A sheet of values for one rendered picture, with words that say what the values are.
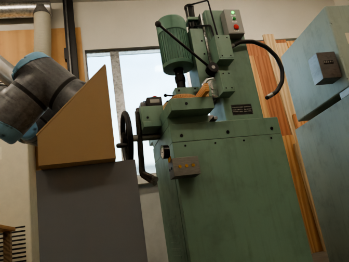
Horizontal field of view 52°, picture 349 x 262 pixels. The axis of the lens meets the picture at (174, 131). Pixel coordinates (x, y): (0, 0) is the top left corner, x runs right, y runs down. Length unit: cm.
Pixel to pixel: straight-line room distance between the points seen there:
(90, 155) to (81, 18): 286
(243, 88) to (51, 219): 128
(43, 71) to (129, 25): 254
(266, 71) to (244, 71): 170
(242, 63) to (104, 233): 132
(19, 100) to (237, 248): 107
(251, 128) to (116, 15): 241
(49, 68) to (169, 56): 85
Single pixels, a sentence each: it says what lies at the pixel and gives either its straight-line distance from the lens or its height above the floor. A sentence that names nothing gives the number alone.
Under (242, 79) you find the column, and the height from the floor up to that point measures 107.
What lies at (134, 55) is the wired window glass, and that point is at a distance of 371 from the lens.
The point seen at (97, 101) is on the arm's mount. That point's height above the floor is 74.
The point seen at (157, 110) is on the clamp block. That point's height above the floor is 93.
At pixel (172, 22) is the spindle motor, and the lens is 210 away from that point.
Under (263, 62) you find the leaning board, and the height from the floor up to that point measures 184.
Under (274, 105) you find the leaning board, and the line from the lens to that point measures 360.
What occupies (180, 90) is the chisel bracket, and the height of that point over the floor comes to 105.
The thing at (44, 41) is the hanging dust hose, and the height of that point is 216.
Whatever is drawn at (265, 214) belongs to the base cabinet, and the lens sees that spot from 173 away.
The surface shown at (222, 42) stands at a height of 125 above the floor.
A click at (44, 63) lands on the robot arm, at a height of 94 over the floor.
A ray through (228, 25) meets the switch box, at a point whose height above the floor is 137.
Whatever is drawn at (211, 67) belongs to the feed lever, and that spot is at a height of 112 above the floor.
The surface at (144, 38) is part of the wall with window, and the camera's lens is 374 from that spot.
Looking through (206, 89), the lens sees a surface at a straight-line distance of 163.
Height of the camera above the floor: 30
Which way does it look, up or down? 16 degrees up
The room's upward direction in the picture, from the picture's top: 9 degrees counter-clockwise
